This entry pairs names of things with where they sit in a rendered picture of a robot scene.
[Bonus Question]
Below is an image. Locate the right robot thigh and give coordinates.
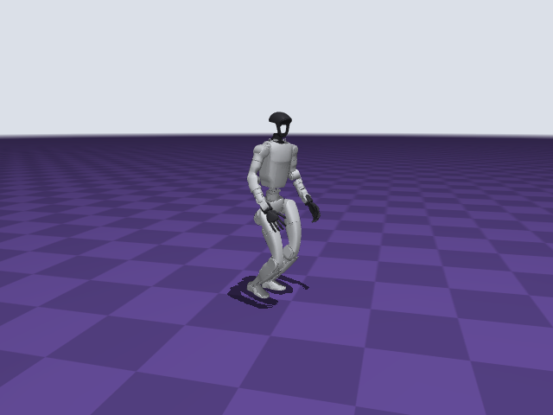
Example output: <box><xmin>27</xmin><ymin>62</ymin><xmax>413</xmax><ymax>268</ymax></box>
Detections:
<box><xmin>253</xmin><ymin>208</ymin><xmax>285</xmax><ymax>271</ymax></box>

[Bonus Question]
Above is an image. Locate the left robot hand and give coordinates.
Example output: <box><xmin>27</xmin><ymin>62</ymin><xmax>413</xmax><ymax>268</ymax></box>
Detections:
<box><xmin>304</xmin><ymin>195</ymin><xmax>321</xmax><ymax>222</ymax></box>

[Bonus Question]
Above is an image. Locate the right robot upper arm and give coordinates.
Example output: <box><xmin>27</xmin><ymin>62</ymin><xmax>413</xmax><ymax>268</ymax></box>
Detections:
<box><xmin>247</xmin><ymin>144</ymin><xmax>270</xmax><ymax>184</ymax></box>

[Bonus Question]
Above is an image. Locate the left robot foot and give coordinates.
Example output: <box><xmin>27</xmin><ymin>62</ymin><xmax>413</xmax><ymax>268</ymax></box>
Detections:
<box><xmin>262</xmin><ymin>280</ymin><xmax>286</xmax><ymax>291</ymax></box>

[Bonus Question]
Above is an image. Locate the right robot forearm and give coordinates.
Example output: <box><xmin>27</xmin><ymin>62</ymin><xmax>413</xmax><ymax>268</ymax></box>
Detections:
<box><xmin>248</xmin><ymin>175</ymin><xmax>269</xmax><ymax>210</ymax></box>

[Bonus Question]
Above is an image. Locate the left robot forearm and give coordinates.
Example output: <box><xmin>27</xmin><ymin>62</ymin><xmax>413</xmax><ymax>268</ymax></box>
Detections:
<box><xmin>293</xmin><ymin>176</ymin><xmax>311</xmax><ymax>203</ymax></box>

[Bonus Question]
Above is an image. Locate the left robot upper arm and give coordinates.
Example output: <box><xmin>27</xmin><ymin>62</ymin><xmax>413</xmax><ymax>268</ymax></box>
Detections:
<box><xmin>288</xmin><ymin>144</ymin><xmax>300</xmax><ymax>181</ymax></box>

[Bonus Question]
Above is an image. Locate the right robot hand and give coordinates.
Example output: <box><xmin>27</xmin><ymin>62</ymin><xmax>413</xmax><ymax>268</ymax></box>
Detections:
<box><xmin>260</xmin><ymin>202</ymin><xmax>286</xmax><ymax>233</ymax></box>

